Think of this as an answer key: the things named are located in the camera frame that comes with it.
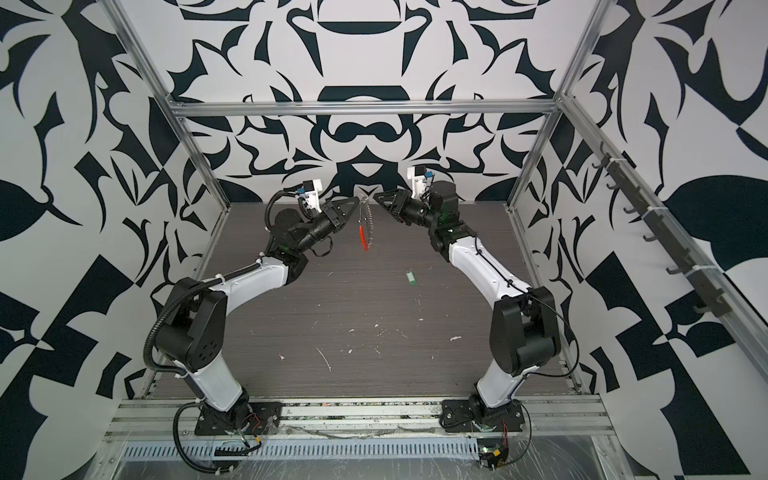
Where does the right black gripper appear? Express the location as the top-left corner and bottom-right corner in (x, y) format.
(377, 191), (444, 234)

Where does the silver keyring with red tag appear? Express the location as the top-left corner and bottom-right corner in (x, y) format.
(357, 194), (374, 252)

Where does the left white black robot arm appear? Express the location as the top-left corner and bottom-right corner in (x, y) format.
(142, 197), (360, 414)

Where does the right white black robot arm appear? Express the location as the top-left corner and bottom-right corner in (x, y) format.
(374, 181), (562, 409)

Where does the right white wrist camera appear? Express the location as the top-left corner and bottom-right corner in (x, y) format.
(406, 166), (434, 198)

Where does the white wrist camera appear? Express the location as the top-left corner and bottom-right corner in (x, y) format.
(297, 179), (323, 219)
(406, 166), (434, 198)

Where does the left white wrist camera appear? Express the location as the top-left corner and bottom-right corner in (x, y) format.
(297, 179), (323, 219)

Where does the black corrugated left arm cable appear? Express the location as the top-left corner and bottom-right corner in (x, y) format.
(142, 185), (313, 475)

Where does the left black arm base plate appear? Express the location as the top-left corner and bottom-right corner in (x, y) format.
(194, 402), (284, 436)

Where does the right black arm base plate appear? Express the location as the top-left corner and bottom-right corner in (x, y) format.
(439, 395), (525, 433)

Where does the white slotted cable duct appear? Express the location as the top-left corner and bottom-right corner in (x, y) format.
(123, 437), (480, 461)

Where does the black wall hook rail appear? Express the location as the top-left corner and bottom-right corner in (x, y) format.
(594, 143), (733, 318)

